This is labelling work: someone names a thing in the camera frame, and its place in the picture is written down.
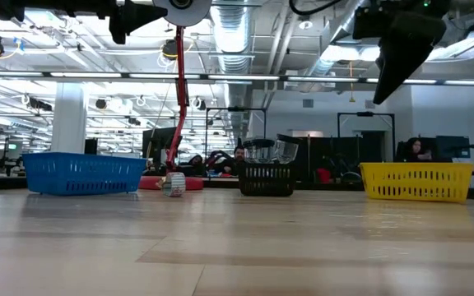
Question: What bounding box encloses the red bag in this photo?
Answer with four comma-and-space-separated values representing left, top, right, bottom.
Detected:
316, 167, 332, 185

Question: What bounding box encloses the black computer monitor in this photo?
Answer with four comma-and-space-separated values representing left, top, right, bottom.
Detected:
142, 126, 179, 165

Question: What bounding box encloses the corrugated silver ventilation duct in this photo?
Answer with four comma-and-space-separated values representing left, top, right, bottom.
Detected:
211, 0, 258, 136

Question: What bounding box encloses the yellow hanging cord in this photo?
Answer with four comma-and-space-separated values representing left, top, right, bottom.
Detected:
347, 60, 356, 104

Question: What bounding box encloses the red desk lamp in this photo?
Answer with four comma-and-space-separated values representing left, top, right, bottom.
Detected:
137, 0, 213, 191

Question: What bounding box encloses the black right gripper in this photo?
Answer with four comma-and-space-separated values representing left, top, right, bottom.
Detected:
352, 0, 448, 106

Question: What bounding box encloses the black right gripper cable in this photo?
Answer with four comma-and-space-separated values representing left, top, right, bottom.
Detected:
288, 0, 341, 16

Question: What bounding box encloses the blue plastic basket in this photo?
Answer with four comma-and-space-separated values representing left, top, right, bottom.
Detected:
21, 151, 147, 197

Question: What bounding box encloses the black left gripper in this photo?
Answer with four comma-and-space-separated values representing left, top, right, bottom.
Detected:
67, 0, 170, 46

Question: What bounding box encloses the white building column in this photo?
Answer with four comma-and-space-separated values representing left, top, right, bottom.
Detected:
50, 81, 89, 154

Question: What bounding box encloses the smooth silver ventilation duct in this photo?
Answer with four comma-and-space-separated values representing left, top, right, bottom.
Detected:
306, 0, 386, 77

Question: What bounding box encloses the person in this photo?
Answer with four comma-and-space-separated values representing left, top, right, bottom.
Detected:
187, 154, 209, 177
395, 137, 454, 163
220, 146, 249, 176

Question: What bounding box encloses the yellow plastic basket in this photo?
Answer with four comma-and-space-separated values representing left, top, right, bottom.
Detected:
359, 161, 474, 205

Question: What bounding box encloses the dark desk monitor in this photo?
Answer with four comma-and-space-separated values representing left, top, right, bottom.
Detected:
436, 135, 472, 160

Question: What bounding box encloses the black metal frame stand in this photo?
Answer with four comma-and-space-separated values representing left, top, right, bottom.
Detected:
337, 111, 397, 164

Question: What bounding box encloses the black plastic basket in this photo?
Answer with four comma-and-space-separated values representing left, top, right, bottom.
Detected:
238, 162, 300, 197

